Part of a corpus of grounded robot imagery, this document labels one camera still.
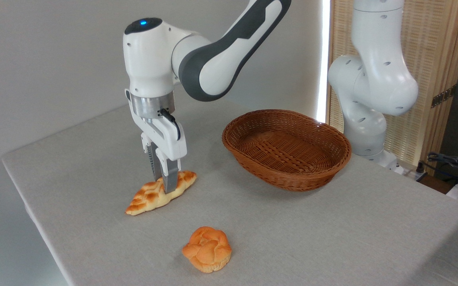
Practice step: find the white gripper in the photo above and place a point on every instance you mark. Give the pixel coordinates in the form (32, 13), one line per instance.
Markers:
(167, 141)

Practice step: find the long braided bread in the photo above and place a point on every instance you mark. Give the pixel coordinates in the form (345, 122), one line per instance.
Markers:
(149, 198)

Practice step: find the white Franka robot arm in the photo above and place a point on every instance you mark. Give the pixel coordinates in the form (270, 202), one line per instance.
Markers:
(221, 59)

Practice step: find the round knotted bread bun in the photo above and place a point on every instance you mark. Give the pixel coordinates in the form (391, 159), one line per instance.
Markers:
(207, 250)

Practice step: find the brown wicker basket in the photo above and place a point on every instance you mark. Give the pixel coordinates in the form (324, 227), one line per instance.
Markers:
(288, 159)

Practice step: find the grey tablecloth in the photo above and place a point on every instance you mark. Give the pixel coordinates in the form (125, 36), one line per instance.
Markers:
(332, 238)

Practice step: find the black metal screen hinge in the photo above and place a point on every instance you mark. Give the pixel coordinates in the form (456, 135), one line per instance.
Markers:
(443, 96)

